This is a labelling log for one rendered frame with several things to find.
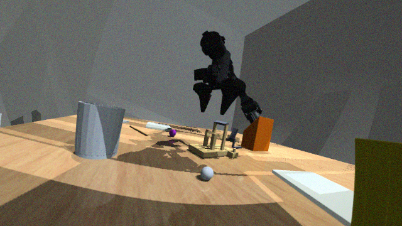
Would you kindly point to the grey ball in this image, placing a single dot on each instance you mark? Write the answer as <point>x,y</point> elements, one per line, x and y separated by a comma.
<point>206,173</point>

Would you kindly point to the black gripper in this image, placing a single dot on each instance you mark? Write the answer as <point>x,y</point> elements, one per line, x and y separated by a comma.
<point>230,87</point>

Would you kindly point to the purple ball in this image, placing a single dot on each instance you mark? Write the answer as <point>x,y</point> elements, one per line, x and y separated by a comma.
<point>172,132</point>

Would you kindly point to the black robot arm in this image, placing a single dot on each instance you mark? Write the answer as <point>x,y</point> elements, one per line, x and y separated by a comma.
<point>213,45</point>

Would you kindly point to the grey cylindrical cup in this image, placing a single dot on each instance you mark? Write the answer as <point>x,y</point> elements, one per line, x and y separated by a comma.
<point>98,130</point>

